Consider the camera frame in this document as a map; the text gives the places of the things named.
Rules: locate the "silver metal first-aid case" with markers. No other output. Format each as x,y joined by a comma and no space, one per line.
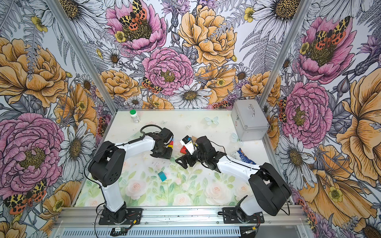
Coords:
249,120

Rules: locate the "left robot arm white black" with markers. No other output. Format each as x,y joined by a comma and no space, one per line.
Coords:
106,169

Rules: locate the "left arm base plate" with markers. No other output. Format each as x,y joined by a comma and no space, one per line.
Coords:
124,216

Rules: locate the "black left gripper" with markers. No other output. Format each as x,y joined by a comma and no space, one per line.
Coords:
166,155

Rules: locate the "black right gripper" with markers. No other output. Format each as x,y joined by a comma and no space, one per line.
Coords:
183,158

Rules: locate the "small circuit board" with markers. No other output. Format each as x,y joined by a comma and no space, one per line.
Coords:
118,231

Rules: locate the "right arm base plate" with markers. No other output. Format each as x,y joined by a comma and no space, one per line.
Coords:
233,215

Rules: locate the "white bottle green cap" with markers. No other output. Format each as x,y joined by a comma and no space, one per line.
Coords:
134,115

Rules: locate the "teal block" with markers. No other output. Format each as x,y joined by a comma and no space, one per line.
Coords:
162,176

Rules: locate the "aluminium front rail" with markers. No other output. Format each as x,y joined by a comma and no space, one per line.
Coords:
182,222

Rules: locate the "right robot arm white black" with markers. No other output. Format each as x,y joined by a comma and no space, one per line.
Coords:
270,191

